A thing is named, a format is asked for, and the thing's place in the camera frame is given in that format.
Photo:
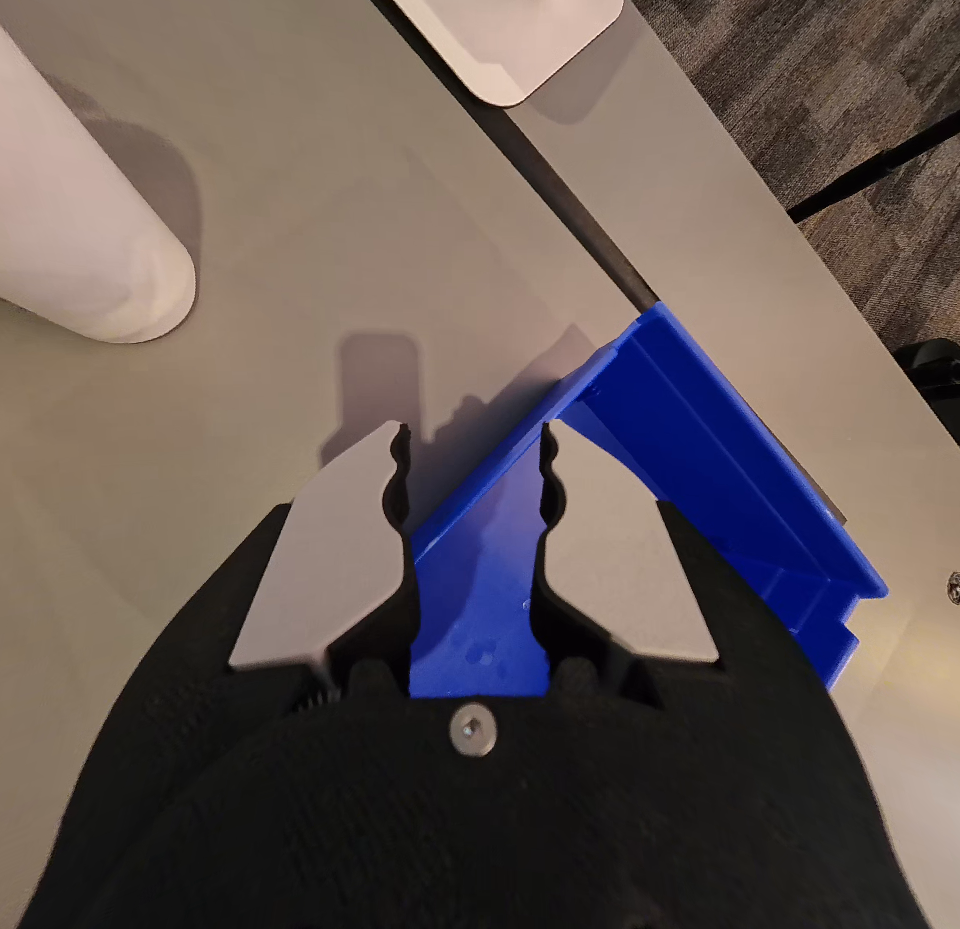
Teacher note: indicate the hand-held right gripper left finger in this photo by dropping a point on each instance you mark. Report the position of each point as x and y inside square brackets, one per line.
[322, 569]

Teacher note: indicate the black metal frame leg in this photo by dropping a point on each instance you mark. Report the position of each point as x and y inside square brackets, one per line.
[877, 168]

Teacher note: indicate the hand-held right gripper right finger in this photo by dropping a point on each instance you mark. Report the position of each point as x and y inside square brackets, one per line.
[630, 569]

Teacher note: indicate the round metal table grommet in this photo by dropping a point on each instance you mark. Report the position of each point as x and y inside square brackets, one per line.
[954, 588]

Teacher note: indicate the white plastic bottle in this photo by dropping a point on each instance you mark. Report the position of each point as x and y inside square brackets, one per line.
[75, 231]

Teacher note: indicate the black board easel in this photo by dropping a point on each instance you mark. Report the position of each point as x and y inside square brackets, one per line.
[934, 381]

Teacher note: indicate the blue plastic bin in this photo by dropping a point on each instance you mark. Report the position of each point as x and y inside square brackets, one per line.
[712, 479]

